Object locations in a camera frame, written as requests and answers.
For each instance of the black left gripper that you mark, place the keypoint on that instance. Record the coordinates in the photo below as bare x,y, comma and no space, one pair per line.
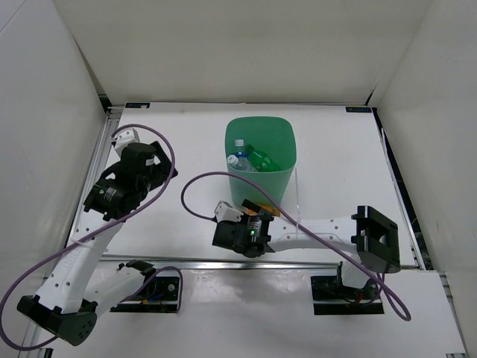
162,169

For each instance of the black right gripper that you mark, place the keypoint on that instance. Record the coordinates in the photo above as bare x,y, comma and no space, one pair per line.
251,205

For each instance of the white orange label clear bottle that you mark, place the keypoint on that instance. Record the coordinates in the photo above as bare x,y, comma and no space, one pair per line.
241,164

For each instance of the green soda bottle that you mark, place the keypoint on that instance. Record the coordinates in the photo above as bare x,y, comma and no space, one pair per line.
260,160

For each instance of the blue label clear bottle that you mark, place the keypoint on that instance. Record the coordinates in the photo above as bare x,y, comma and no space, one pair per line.
240,150

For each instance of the orange juice bottle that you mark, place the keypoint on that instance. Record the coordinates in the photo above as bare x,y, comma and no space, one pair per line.
271,209

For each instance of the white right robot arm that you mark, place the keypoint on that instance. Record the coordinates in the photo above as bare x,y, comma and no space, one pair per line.
368,236

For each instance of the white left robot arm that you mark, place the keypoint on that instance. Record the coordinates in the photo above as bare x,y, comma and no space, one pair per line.
66,305

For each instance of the green plastic bin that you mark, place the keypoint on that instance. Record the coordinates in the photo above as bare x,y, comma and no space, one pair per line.
271,135

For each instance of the blue white label sticker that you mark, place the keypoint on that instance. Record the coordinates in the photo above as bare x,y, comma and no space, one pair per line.
137,105

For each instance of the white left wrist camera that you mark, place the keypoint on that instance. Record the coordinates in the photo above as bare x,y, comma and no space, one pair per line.
124,138

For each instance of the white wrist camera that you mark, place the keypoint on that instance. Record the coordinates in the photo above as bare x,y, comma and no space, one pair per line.
224,212
124,138

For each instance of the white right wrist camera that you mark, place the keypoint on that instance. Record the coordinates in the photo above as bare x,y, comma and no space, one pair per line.
224,212

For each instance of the aluminium table edge rail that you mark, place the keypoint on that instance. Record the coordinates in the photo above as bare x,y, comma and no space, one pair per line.
216,264

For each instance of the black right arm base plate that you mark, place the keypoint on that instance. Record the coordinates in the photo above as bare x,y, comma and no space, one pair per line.
332,298

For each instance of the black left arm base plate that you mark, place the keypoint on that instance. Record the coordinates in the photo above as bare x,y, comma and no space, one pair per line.
162,295

